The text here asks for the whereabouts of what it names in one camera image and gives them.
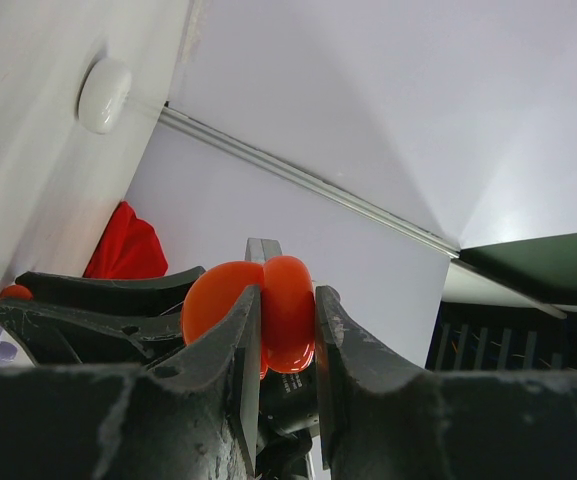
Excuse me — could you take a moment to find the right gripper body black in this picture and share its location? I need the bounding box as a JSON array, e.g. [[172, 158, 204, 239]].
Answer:
[[255, 369, 319, 479]]

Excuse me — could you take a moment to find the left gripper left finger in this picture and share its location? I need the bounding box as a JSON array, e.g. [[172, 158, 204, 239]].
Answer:
[[97, 286, 261, 479]]

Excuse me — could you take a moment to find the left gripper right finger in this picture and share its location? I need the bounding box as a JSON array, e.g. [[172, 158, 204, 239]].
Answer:
[[315, 286, 448, 479]]

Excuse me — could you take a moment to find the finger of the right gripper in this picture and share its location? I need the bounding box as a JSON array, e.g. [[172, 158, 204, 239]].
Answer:
[[0, 298, 185, 366], [15, 266, 205, 316]]

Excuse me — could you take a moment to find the orange earbud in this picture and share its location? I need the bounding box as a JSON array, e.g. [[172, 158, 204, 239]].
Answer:
[[0, 284, 33, 301]]

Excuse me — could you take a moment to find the orange charging case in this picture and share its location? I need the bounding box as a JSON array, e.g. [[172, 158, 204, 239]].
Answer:
[[180, 255, 315, 377]]

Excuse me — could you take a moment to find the white charging case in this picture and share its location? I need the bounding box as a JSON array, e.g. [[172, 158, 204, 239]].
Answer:
[[77, 58, 132, 135]]

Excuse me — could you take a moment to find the red cloth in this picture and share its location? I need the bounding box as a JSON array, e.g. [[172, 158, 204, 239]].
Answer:
[[83, 201, 168, 280]]

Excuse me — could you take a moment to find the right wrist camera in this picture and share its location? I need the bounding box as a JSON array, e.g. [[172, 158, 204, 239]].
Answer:
[[244, 238, 282, 265]]

